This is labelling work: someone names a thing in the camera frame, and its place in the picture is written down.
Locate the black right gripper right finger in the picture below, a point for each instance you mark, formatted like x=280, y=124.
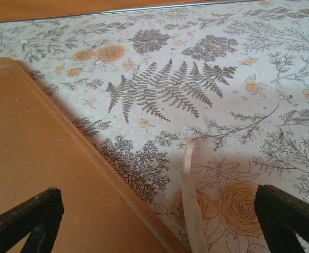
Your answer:
x=278, y=218

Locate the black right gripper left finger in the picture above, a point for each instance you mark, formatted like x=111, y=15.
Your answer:
x=46, y=210

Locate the brown wooden tray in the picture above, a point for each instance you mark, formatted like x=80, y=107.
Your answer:
x=38, y=145

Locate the floral patterned table cover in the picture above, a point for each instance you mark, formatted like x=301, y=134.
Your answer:
x=170, y=79

